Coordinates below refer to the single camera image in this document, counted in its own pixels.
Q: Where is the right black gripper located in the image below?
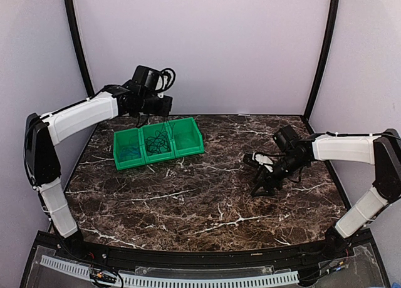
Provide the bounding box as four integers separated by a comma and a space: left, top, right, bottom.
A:
251, 153, 306, 197

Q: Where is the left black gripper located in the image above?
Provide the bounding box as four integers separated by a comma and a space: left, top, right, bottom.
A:
141, 93, 175, 118

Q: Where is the light blue cable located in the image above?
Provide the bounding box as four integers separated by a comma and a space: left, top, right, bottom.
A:
118, 145, 142, 160

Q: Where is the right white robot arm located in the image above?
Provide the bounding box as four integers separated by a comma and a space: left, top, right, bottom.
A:
243, 126, 400, 259

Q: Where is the right green plastic bin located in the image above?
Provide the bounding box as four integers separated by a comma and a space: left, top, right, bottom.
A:
165, 117, 204, 158

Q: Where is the left green plastic bin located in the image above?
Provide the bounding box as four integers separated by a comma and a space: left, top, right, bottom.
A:
113, 128, 146, 171

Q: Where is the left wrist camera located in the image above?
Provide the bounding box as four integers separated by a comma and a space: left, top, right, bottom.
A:
132, 65, 176, 92

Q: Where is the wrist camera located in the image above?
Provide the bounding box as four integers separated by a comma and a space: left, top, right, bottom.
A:
132, 65, 176, 92
273, 125, 300, 153

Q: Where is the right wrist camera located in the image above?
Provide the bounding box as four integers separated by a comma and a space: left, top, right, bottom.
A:
273, 125, 300, 153

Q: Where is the black front rail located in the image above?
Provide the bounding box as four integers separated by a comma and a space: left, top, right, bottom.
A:
31, 231, 377, 273

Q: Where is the white slotted cable duct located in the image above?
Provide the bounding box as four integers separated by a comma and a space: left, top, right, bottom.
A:
40, 255, 299, 288

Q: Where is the left black frame post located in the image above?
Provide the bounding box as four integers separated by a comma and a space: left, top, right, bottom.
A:
64, 0, 95, 98

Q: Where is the black frame post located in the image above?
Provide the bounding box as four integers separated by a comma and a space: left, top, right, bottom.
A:
303, 0, 340, 120
64, 0, 95, 98

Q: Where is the right black frame post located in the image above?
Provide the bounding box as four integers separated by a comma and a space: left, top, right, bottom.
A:
303, 0, 340, 120

